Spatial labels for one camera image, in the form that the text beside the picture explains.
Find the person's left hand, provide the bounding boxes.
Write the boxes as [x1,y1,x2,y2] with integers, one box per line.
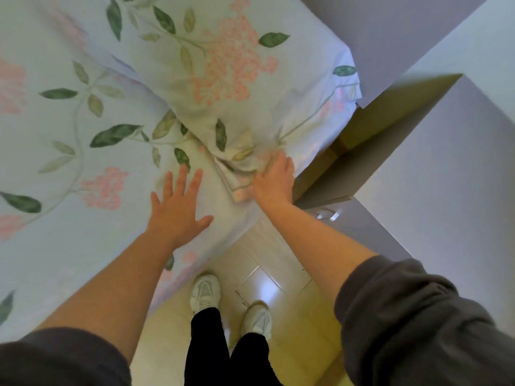
[145,164,215,250]

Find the person's right hand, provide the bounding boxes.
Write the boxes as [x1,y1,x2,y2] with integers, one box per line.
[252,150,296,212]

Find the floral leaf print bed sheet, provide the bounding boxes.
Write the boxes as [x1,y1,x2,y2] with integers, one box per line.
[0,0,262,344]

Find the floral leaf print pillow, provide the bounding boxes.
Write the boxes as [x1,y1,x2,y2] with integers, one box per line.
[34,0,363,204]

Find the person's right forearm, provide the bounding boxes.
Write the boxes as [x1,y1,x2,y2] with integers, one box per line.
[263,201,379,306]

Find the person's left forearm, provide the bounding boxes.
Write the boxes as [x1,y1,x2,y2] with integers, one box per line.
[36,231,176,365]

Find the person's white left shoe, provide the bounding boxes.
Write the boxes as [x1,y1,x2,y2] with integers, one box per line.
[189,273,222,316]

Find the person's white shoe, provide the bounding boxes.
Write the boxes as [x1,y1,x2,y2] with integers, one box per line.
[189,273,222,316]
[240,303,273,342]

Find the person's white right shoe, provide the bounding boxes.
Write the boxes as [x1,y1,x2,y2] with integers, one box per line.
[240,303,273,342]

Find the person's black trousers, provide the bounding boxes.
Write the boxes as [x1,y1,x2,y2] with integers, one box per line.
[184,307,284,386]

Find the grey nightstand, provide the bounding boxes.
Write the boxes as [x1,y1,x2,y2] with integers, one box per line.
[292,74,515,338]

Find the dark grey left sleeve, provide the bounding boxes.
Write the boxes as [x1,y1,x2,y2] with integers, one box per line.
[0,327,133,386]

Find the dark grey sleeve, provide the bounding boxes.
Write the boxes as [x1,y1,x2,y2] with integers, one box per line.
[0,327,133,386]
[334,255,515,386]

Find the dark grey right sleeve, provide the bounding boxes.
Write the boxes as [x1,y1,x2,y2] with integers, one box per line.
[334,255,515,386]

